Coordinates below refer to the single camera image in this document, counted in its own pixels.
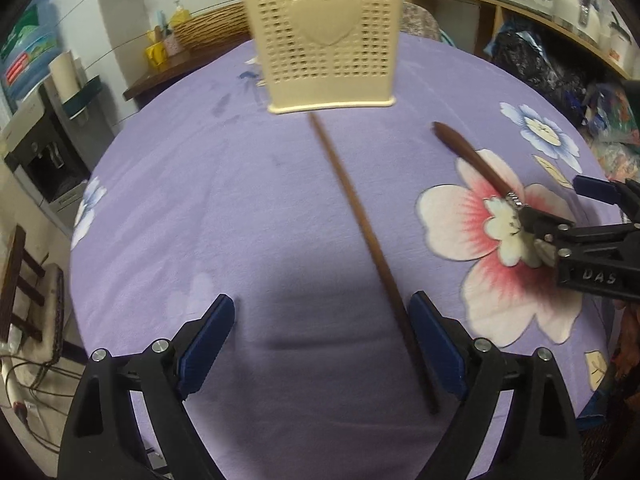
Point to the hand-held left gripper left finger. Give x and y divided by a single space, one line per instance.
205 350

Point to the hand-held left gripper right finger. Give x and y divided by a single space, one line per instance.
440 350

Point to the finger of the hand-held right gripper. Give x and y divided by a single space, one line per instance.
595 187
542 225

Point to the brown wooden chopstick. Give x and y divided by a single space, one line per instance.
370 240

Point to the cream perforated utensil holder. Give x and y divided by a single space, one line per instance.
320 75

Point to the colourful bags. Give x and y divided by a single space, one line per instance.
617 130

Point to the black plastic bag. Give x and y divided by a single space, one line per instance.
535 65

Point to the purple floral tablecloth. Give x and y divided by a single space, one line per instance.
200 210

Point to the white kettle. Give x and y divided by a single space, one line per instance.
575 10

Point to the wooden chair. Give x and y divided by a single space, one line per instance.
30 300

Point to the wooden shelf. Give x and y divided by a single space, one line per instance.
465 15

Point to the water dispenser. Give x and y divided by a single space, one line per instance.
45 160

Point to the wooden side table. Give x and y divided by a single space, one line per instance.
165 75

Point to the yellow cup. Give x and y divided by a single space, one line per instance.
156 50

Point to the cream cardboard tube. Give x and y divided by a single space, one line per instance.
64 75

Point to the pink cup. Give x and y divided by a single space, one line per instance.
172 42

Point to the wicker basket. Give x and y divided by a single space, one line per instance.
215 27

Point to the yellow soap bottle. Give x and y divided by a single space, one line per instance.
180 12

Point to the blue water bottle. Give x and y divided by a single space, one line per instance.
27 50

